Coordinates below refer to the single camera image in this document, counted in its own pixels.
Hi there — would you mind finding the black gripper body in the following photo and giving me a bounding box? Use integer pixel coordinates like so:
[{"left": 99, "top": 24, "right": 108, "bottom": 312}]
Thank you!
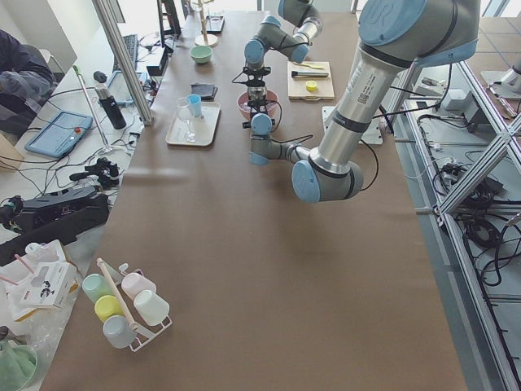
[
  {"left": 248, "top": 99, "right": 274, "bottom": 118},
  {"left": 243, "top": 66, "right": 271, "bottom": 87}
]

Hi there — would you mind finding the pink bowl with ice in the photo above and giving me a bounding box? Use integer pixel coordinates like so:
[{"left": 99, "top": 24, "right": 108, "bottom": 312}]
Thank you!
[{"left": 237, "top": 90, "right": 279, "bottom": 121}]

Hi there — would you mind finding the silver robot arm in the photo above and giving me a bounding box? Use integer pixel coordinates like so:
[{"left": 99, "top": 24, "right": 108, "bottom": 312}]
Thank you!
[
  {"left": 242, "top": 1, "right": 323, "bottom": 88},
  {"left": 243, "top": 1, "right": 479, "bottom": 203}
]

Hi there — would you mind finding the wooden cup tree stand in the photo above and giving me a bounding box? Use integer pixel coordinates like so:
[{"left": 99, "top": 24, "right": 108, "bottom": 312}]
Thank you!
[{"left": 190, "top": 0, "right": 218, "bottom": 47}]

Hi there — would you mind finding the light blue cup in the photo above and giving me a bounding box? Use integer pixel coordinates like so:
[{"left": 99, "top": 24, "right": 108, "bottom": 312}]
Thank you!
[{"left": 186, "top": 94, "right": 203, "bottom": 118}]

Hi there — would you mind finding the pink cup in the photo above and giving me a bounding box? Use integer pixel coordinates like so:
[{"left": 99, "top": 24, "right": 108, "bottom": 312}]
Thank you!
[{"left": 121, "top": 272, "right": 156, "bottom": 300}]

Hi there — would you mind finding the white cup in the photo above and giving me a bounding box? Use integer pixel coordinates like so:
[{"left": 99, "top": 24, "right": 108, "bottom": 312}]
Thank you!
[{"left": 134, "top": 289, "right": 170, "bottom": 326}]

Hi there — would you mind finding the mint green cup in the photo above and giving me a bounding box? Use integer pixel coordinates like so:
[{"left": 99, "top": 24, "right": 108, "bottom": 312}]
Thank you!
[{"left": 81, "top": 274, "right": 112, "bottom": 304}]

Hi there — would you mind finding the yellow cup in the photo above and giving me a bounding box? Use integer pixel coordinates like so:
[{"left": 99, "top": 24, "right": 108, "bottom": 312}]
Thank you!
[{"left": 94, "top": 295, "right": 124, "bottom": 323}]

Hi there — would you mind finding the grey blue cup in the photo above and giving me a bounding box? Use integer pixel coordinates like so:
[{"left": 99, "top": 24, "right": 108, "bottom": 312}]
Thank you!
[{"left": 103, "top": 315, "right": 137, "bottom": 349}]

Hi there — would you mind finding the yellow plastic knife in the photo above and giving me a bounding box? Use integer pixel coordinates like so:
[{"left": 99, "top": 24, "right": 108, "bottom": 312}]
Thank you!
[{"left": 292, "top": 62, "right": 325, "bottom": 70}]

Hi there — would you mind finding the dark grey folded cloth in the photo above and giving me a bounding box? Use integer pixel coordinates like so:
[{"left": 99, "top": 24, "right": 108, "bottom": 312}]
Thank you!
[{"left": 190, "top": 83, "right": 218, "bottom": 101}]

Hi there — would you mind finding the half lemon slice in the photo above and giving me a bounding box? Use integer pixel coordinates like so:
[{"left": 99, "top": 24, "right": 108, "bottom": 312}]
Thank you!
[{"left": 305, "top": 80, "right": 317, "bottom": 91}]

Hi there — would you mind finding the mint green bowl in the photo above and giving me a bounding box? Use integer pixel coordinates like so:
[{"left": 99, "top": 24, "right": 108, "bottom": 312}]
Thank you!
[{"left": 190, "top": 46, "right": 212, "bottom": 64}]

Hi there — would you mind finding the wooden cutting board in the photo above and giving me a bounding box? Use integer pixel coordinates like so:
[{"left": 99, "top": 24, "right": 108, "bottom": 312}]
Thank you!
[{"left": 287, "top": 61, "right": 335, "bottom": 100}]

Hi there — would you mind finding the black tray with glasses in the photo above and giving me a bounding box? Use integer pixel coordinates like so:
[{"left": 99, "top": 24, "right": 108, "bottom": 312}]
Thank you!
[{"left": 205, "top": 15, "right": 225, "bottom": 34}]

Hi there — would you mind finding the clear wine glass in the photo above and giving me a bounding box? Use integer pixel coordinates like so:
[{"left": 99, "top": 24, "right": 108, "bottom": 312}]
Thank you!
[{"left": 176, "top": 97, "right": 197, "bottom": 143}]

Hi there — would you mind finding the cream serving tray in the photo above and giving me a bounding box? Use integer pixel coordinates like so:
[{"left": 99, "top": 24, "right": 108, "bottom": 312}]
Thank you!
[{"left": 165, "top": 102, "right": 221, "bottom": 147}]

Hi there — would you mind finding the black keyboard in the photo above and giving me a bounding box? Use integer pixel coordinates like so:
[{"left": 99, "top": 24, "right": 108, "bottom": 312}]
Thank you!
[{"left": 123, "top": 34, "right": 139, "bottom": 69}]

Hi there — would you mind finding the blue teach pendant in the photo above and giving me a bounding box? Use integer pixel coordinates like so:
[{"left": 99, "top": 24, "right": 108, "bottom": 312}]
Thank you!
[
  {"left": 107, "top": 70, "right": 134, "bottom": 106},
  {"left": 24, "top": 111, "right": 93, "bottom": 158}
]

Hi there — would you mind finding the black thermos bottle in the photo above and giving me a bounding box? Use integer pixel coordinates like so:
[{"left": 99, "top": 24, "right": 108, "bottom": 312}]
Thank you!
[{"left": 95, "top": 84, "right": 126, "bottom": 130}]

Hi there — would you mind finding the seated person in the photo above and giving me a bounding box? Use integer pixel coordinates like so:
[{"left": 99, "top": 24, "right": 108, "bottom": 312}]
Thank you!
[{"left": 1, "top": 30, "right": 56, "bottom": 138}]

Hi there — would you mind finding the aluminium frame post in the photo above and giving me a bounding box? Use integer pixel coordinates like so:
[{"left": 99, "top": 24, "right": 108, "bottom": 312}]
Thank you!
[{"left": 92, "top": 0, "right": 154, "bottom": 126}]

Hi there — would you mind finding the white wire cup rack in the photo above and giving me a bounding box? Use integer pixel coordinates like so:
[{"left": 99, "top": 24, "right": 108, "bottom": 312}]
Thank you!
[{"left": 96, "top": 258, "right": 173, "bottom": 352}]

